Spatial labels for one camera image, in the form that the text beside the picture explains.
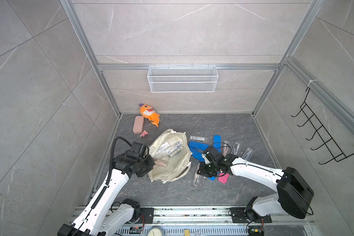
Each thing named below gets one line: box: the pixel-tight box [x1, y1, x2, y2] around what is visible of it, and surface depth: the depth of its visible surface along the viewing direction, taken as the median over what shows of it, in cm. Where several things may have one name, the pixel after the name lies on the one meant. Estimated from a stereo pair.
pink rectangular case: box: [132, 115, 145, 135], surface depth 113 cm
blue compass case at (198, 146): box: [188, 140, 210, 152], surface depth 103 cm
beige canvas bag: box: [148, 128, 193, 184], surface depth 89 cm
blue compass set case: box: [213, 134, 222, 153], surface depth 106 cm
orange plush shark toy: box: [139, 103, 161, 128], surface depth 113 cm
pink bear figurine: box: [139, 129, 149, 138], surface depth 106 cm
